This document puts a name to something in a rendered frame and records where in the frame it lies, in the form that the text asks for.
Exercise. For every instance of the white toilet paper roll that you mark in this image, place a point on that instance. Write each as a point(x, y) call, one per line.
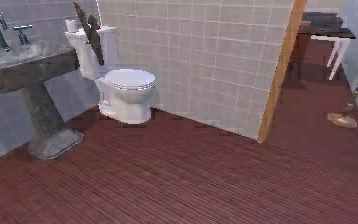
point(71, 25)

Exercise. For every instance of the black top white leg table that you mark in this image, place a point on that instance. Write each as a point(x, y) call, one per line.
point(327, 30)

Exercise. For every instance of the grey stone pedestal sink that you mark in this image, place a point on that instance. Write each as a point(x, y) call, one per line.
point(37, 66)

